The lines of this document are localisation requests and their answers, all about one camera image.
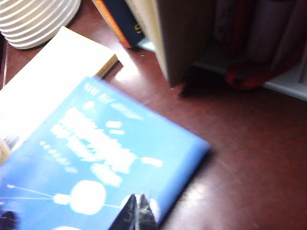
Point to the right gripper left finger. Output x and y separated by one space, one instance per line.
129 215

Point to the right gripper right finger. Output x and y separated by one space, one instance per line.
146 215

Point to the blue paperback book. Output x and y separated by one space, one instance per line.
96 143

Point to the pale yellow paperback book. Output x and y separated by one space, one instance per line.
60 72

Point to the cream book with Chinese text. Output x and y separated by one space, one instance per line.
177 36

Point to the orange Human Compatible book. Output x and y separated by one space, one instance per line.
124 26

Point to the white ribbed jug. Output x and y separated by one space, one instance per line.
36 21

